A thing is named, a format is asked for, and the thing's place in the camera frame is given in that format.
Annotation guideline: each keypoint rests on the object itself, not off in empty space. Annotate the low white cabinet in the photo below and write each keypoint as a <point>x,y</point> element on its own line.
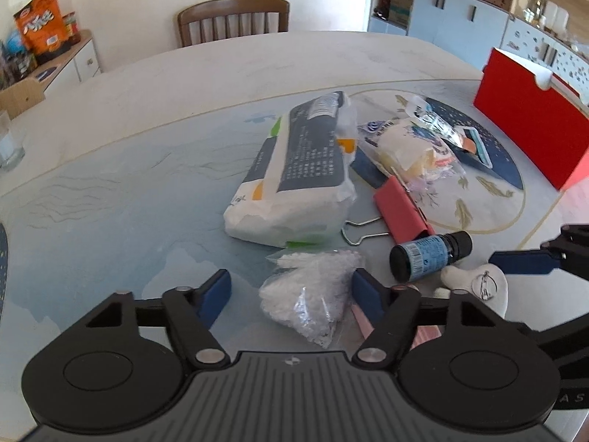
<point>85,62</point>

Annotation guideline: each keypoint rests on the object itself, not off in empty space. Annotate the brown slatted wooden chair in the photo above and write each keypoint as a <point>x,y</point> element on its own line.
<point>230,9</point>

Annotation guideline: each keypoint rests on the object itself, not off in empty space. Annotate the glass cup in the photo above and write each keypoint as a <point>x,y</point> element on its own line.
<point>9,147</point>

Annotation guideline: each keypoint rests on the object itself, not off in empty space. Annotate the pink card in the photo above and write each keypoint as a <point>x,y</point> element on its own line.
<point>428,335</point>

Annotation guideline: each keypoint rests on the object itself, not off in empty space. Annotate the white figure brooch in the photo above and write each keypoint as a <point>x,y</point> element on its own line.
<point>478,281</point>

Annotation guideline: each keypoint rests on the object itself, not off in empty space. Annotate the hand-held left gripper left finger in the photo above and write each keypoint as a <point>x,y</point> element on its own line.
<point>216,291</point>

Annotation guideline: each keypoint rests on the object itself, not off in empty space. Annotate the dark jar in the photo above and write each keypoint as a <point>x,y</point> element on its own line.
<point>71,27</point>

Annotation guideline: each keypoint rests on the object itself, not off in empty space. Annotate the red cardboard box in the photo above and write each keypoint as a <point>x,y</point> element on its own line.
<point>529,119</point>

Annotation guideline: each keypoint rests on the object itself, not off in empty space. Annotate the crumpled clear plastic packet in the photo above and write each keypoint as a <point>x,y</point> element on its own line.
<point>425,113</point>

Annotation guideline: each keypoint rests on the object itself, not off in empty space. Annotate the white wall cabinet unit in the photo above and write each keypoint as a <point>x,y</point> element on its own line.
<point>460,14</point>

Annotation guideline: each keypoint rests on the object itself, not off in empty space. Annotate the round feather print placemat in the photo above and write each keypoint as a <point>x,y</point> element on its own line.
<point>483,202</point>

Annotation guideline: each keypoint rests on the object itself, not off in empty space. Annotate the red binder clip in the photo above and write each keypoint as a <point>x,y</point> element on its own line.
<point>402,212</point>

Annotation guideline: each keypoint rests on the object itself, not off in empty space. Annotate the glass jar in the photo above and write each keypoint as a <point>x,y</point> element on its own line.
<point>534,7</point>

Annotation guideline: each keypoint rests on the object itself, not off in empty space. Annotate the clear packet of yellow cake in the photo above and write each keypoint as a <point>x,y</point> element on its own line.
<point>405,147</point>

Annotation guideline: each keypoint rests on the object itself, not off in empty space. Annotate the orange snack bag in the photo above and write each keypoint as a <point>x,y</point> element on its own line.
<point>43,23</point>

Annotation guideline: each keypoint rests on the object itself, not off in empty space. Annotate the blue packet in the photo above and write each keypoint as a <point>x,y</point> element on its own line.
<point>17,42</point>

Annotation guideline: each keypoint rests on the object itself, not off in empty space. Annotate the dark bottle with blue label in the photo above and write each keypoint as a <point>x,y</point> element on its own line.
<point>423,255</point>

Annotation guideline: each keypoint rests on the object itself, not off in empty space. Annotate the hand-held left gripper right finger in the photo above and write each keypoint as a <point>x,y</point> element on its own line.
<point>368,297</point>

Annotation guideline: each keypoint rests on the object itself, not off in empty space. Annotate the teal and orange card packet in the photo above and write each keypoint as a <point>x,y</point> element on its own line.
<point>476,147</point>

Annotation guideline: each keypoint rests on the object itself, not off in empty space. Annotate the white canister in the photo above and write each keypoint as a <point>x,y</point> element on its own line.
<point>557,18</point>

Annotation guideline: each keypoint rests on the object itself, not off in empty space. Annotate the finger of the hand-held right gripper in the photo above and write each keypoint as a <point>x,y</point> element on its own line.
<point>566,331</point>
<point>524,262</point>

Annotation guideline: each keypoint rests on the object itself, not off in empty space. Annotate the small cardboard box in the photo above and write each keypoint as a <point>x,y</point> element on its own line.
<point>401,7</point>

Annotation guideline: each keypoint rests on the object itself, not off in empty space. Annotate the blue white printed table mat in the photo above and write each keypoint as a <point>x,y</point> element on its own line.
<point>138,221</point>

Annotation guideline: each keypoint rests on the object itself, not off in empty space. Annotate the white tissue pack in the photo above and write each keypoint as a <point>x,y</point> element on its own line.
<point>294,161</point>

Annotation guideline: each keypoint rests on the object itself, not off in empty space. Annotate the clear bag of white beads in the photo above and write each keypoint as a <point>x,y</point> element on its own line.
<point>303,294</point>

